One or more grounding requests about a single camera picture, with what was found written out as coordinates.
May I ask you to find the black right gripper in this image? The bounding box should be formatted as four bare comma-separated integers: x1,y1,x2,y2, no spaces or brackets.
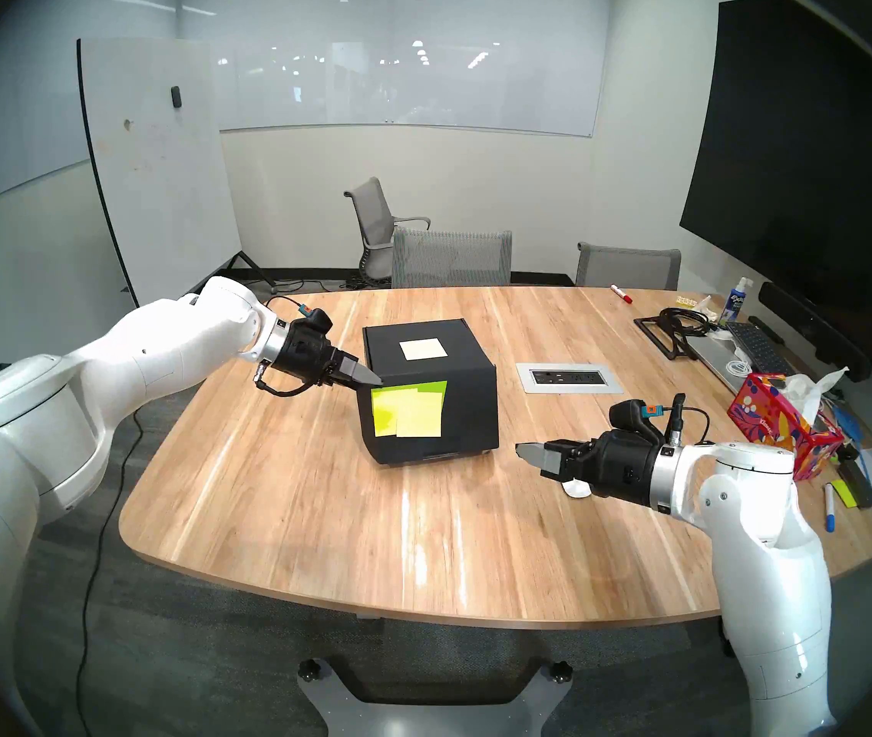
514,398,687,507

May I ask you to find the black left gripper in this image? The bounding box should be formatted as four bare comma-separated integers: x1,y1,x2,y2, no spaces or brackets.
256,308,384,397

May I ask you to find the black cardboard box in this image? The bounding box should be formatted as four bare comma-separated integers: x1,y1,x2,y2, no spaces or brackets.
357,319,500,466

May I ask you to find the red floral tissue box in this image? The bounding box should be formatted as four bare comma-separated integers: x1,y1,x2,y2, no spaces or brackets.
727,372,845,484

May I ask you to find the yellow sticky note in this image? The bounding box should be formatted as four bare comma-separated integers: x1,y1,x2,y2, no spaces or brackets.
372,388,400,437
396,392,444,438

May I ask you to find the silver table power panel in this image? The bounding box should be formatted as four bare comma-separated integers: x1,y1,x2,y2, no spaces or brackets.
515,362,624,395

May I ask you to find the lime green sticky note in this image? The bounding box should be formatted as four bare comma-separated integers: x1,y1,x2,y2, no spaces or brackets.
372,381,448,437

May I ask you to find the gray mesh office chair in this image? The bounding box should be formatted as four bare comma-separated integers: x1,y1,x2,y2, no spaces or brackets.
391,229,514,289

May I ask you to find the black laptop stand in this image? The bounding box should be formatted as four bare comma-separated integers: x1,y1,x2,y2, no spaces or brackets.
633,314,702,359

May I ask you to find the gray office chair with armrests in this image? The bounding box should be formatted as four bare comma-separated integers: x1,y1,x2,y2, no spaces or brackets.
343,177,431,289

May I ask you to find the silver laptop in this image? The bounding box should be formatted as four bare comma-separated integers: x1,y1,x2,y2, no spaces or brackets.
685,332,759,395

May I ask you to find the gray plain-back office chair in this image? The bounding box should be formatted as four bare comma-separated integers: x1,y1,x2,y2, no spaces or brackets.
575,243,682,291

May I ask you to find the black keyboard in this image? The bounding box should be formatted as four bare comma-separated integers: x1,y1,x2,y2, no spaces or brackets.
724,321,795,377

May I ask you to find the whiteboard cleaner spray bottle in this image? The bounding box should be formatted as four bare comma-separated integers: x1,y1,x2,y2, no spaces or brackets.
718,277,754,326

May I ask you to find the white tissue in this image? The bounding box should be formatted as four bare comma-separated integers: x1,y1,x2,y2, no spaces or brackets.
778,366,850,425

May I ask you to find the black video conference bar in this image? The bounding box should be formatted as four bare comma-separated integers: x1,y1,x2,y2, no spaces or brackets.
758,282,872,382

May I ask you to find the blue fly swatter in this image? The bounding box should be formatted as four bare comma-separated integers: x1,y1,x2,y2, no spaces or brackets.
834,405,872,554

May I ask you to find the dark whiteboard eraser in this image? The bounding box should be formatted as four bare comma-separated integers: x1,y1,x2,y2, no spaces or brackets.
837,459,872,510

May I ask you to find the rolling whiteboard on stand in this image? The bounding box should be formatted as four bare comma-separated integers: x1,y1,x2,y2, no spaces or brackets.
77,38,279,308

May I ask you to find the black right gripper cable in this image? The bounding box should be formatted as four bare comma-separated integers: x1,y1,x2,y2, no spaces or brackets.
662,394,714,447

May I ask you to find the coiled black cable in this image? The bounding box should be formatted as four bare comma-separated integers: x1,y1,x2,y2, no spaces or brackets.
659,307,717,335

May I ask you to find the glass wall whiteboard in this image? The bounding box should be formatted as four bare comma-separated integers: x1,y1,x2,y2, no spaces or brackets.
175,0,609,137

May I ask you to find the large black wall screen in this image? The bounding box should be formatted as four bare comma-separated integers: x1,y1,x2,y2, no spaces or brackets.
679,0,872,345

